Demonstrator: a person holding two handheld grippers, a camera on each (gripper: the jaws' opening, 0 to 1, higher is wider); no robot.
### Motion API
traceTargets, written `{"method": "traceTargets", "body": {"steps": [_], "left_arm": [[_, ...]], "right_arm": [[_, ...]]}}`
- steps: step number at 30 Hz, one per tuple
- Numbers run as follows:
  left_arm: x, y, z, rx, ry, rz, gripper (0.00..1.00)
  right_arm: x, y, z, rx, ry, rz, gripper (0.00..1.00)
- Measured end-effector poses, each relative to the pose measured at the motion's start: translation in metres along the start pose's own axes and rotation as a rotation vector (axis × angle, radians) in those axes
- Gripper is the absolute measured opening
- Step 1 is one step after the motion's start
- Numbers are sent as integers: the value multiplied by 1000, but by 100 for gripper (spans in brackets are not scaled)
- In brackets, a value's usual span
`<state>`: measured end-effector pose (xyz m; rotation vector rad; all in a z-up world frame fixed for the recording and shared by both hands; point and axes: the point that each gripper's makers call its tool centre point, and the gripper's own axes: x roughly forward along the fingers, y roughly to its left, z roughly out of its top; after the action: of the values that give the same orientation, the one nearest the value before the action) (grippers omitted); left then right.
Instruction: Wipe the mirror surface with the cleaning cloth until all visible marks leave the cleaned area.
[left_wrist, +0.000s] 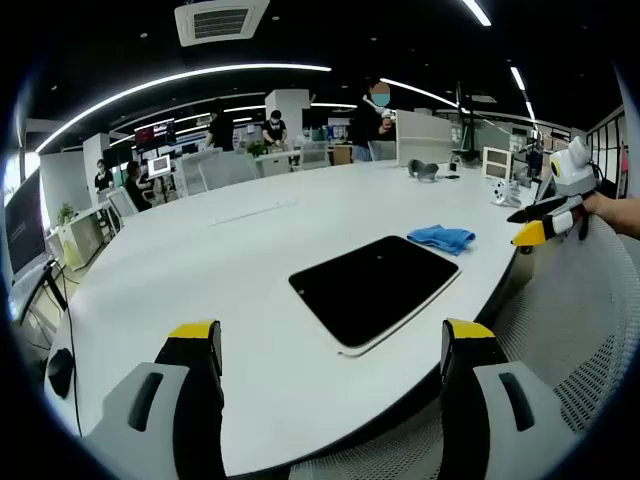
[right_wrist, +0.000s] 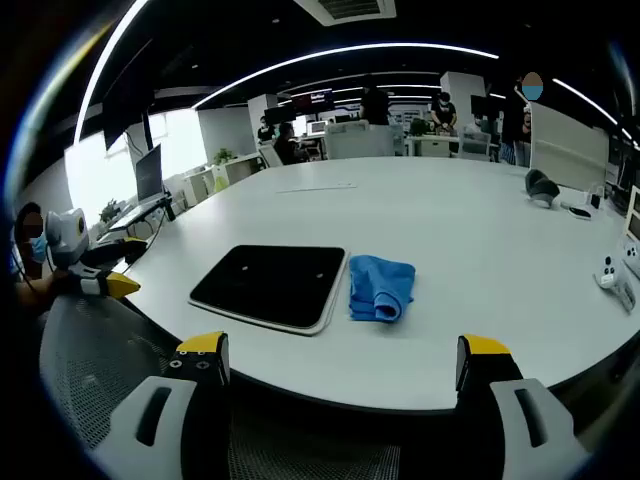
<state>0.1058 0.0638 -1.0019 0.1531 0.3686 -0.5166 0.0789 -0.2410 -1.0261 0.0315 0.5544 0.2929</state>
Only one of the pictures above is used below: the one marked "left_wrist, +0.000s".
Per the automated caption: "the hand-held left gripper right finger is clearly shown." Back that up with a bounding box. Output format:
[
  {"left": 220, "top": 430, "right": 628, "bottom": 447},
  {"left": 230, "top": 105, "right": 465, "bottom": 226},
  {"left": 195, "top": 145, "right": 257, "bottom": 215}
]
[{"left": 438, "top": 317, "right": 596, "bottom": 480}]

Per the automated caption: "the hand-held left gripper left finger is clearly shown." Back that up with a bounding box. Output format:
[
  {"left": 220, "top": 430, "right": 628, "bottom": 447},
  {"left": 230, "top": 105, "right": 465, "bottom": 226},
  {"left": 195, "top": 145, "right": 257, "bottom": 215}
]
[{"left": 82, "top": 319, "right": 227, "bottom": 480}]

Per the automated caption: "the blue cleaning cloth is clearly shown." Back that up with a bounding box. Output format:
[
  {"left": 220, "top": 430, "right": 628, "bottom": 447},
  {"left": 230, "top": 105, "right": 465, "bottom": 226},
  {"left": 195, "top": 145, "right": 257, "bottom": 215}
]
[{"left": 406, "top": 224, "right": 477, "bottom": 257}]

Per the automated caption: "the person's right hand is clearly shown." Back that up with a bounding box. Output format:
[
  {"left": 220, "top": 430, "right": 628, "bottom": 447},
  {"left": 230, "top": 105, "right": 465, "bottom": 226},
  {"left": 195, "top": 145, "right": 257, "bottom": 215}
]
[{"left": 582, "top": 192, "right": 619, "bottom": 229}]

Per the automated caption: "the white controller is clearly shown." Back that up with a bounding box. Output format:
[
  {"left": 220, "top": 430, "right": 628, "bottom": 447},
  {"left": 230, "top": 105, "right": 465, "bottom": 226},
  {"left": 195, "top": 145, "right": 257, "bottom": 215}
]
[{"left": 489, "top": 178, "right": 521, "bottom": 207}]

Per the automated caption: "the white mesh office chair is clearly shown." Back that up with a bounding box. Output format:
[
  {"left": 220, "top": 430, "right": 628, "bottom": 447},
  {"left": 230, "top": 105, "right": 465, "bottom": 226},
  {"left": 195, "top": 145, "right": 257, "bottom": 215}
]
[{"left": 287, "top": 219, "right": 640, "bottom": 480}]

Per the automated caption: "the black tripod stand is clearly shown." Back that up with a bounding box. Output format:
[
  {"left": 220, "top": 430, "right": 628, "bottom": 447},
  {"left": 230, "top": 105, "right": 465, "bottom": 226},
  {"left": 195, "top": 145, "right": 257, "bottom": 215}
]
[{"left": 454, "top": 82, "right": 484, "bottom": 166}]

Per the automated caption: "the black computer mouse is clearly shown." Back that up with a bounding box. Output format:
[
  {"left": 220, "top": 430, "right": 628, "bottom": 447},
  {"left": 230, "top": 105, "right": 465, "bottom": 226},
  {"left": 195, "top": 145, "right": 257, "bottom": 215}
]
[{"left": 46, "top": 348, "right": 76, "bottom": 400}]

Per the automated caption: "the grey headset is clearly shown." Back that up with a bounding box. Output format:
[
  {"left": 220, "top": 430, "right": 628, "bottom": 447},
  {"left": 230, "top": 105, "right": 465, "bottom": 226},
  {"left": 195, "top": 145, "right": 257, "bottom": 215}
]
[{"left": 407, "top": 158, "right": 441, "bottom": 185}]

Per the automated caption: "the grey desk partition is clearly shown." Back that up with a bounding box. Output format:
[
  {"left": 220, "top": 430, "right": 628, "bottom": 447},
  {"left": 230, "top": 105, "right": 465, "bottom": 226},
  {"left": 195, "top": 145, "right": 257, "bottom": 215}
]
[{"left": 394, "top": 108, "right": 454, "bottom": 168}]

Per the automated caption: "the black monitor stand desk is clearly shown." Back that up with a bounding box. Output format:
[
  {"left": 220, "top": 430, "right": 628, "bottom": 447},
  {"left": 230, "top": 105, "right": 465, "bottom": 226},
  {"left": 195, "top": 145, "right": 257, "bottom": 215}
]
[{"left": 9, "top": 257, "right": 69, "bottom": 351}]

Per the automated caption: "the short ceiling light strip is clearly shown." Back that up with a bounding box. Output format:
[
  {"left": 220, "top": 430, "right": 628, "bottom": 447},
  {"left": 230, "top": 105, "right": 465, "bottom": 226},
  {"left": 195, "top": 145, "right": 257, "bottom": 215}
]
[{"left": 462, "top": 0, "right": 492, "bottom": 26}]

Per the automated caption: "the white low cabinet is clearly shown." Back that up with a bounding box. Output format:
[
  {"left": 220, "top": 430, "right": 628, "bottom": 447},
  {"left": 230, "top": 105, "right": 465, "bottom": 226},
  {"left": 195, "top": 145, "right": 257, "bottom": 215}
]
[{"left": 47, "top": 204, "right": 109, "bottom": 271}]

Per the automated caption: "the open black laptop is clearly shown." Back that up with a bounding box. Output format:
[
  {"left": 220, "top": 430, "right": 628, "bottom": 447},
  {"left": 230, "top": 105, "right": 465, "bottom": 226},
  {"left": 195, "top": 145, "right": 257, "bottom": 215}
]
[{"left": 3, "top": 169, "right": 49, "bottom": 281}]

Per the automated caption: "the long curved ceiling light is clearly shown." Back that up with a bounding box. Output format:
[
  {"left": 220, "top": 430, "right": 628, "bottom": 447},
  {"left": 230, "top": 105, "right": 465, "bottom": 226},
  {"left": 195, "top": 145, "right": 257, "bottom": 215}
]
[{"left": 34, "top": 63, "right": 333, "bottom": 154}]

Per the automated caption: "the ceiling air conditioner vent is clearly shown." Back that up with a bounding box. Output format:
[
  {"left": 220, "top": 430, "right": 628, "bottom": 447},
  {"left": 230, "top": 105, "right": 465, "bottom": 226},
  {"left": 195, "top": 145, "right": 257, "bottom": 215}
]
[{"left": 173, "top": 0, "right": 271, "bottom": 48}]

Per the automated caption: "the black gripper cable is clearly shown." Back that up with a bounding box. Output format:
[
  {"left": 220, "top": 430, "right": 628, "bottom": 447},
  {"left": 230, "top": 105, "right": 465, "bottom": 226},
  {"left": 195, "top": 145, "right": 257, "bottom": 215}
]
[{"left": 589, "top": 162, "right": 609, "bottom": 194}]

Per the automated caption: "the thin black cable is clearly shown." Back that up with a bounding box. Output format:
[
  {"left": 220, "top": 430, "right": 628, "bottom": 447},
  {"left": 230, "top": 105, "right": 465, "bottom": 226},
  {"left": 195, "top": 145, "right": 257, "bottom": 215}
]
[{"left": 59, "top": 264, "right": 84, "bottom": 437}]

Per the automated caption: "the red wall screen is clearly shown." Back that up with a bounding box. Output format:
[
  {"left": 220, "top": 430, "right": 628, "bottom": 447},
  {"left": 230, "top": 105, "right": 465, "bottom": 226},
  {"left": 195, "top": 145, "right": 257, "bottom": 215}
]
[{"left": 133, "top": 119, "right": 176, "bottom": 146}]

